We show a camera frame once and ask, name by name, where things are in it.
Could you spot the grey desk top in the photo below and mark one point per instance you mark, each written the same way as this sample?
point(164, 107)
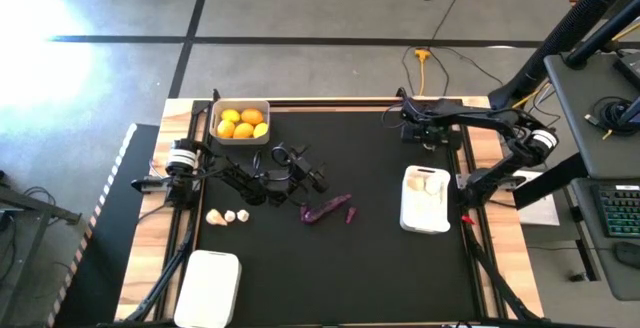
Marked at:
point(575, 118)
point(615, 278)

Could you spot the wooden table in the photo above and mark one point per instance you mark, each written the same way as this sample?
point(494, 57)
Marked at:
point(172, 118)

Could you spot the black table mat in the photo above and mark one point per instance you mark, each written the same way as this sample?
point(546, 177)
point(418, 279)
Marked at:
point(300, 278)

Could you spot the black tower fan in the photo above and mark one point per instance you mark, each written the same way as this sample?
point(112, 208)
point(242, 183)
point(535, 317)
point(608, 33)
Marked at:
point(560, 40)

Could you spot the white paper sheet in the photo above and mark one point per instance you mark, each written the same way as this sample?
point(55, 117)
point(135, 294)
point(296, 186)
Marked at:
point(542, 215)

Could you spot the black striped-edge floor mat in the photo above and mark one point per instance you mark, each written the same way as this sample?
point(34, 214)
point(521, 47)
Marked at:
point(100, 278)

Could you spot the black metal table frame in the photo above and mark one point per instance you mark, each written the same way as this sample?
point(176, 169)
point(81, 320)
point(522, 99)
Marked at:
point(350, 103)

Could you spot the large white garlic bulb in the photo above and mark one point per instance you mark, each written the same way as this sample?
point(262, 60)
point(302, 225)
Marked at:
point(433, 184)

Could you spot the black computer mouse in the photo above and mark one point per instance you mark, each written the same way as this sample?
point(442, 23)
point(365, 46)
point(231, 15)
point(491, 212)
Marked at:
point(627, 255)

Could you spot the large cream garlic bulb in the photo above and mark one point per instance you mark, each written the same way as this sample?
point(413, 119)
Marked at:
point(216, 217)

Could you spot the backlit black keyboard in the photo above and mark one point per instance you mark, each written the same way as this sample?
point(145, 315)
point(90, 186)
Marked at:
point(622, 213)

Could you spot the small white garlic bulb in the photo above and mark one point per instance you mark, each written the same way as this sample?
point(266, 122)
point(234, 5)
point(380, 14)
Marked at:
point(243, 215)
point(230, 216)

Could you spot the white plastic basket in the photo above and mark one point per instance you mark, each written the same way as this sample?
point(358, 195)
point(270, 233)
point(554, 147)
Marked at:
point(207, 288)
point(425, 218)

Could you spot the dark metal cart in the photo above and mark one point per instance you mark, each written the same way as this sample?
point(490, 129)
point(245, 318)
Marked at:
point(50, 211)

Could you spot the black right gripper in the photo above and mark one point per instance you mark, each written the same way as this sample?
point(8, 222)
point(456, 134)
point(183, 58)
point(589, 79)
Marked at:
point(430, 123)

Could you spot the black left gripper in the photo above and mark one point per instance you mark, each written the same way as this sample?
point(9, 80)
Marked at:
point(305, 178)

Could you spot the orange fruit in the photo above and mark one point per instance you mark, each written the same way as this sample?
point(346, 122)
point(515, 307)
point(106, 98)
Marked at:
point(251, 116)

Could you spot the beige plastic basket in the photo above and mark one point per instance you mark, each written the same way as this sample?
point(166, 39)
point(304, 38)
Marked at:
point(250, 141)

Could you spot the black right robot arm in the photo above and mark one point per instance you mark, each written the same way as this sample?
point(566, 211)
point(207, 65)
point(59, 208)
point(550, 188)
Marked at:
point(490, 118)

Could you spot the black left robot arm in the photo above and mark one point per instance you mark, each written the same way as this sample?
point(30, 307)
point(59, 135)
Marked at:
point(240, 180)

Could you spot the large purple eggplant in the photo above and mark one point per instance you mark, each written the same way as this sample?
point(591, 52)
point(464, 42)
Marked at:
point(325, 208)

